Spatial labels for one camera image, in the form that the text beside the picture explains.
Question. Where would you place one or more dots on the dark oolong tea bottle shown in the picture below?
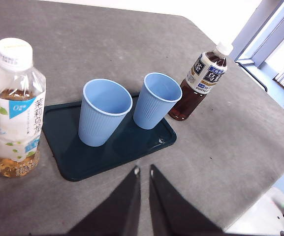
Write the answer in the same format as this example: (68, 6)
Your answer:
(200, 78)

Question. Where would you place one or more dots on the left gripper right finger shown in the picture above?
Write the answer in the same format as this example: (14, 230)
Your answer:
(171, 211)

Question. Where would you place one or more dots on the blue ribbed plastic cup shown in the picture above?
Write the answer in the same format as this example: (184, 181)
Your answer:
(100, 123)
(151, 110)

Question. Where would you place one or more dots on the pale jasmine oolong tea bottle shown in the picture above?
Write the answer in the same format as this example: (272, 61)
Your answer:
(16, 115)

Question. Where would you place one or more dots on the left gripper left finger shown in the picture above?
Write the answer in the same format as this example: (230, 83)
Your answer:
(122, 211)

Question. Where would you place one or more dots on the pale blue window frame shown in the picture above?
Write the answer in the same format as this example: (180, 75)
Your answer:
(262, 32)

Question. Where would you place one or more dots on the dark blue rectangular tray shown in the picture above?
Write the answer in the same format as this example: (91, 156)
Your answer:
(82, 159)

